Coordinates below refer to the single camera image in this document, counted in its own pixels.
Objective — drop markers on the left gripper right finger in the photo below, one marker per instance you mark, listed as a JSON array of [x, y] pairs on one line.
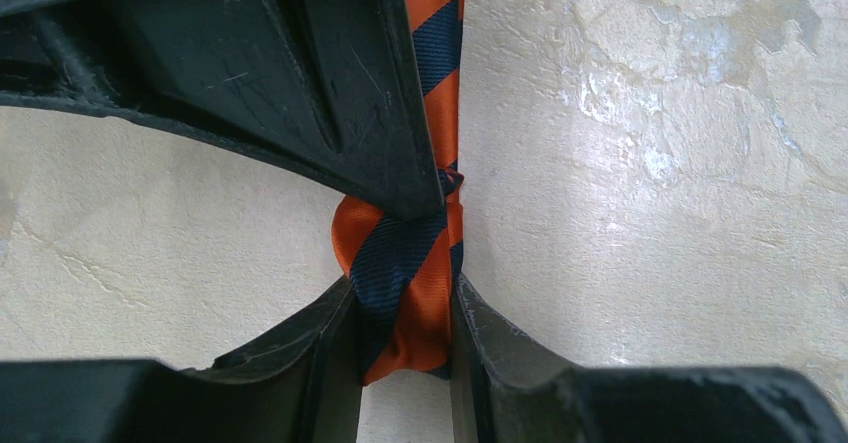
[[507, 387]]

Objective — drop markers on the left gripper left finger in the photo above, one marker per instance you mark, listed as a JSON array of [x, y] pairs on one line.
[[297, 382]]

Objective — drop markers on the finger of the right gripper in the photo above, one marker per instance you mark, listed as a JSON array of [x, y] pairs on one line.
[[327, 89]]

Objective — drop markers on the orange navy striped tie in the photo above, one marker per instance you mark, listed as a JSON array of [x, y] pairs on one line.
[[403, 271]]

